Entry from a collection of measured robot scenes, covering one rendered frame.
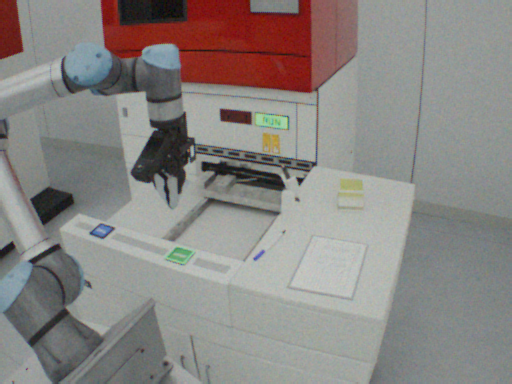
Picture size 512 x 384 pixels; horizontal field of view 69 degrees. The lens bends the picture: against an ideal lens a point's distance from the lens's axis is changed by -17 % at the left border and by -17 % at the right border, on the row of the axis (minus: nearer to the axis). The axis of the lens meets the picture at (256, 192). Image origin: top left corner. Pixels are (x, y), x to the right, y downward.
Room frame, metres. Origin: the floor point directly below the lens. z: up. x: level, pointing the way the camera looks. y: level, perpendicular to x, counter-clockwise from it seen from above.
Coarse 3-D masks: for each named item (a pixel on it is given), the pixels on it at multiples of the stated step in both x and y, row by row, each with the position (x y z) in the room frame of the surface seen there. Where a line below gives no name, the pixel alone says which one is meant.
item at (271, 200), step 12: (216, 180) 1.38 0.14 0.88; (204, 192) 1.32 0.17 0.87; (216, 192) 1.30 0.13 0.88; (228, 192) 1.29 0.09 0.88; (240, 192) 1.29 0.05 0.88; (252, 192) 1.29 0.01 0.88; (264, 192) 1.28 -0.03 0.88; (276, 192) 1.28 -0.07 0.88; (252, 204) 1.24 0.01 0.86; (264, 204) 1.23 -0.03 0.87; (276, 204) 1.21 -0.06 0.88
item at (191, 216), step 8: (200, 200) 1.30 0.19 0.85; (208, 200) 1.31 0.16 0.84; (192, 208) 1.24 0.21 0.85; (200, 208) 1.26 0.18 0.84; (184, 216) 1.20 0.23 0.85; (192, 216) 1.21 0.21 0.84; (176, 224) 1.15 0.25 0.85; (184, 224) 1.16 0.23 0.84; (168, 232) 1.11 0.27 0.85; (176, 232) 1.12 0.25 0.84
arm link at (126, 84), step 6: (120, 60) 0.80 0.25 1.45; (126, 60) 0.84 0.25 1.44; (132, 60) 0.84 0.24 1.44; (126, 66) 0.82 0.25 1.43; (132, 66) 0.83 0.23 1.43; (126, 72) 0.81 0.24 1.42; (132, 72) 0.82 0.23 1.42; (120, 78) 0.79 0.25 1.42; (126, 78) 0.82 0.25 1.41; (132, 78) 0.82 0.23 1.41; (120, 84) 0.80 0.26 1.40; (126, 84) 0.82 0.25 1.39; (132, 84) 0.82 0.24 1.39; (96, 90) 0.82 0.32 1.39; (102, 90) 0.78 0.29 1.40; (108, 90) 0.79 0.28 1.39; (114, 90) 0.80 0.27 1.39; (120, 90) 0.82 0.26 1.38; (126, 90) 0.83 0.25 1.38; (132, 90) 0.83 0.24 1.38; (138, 90) 0.83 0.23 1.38
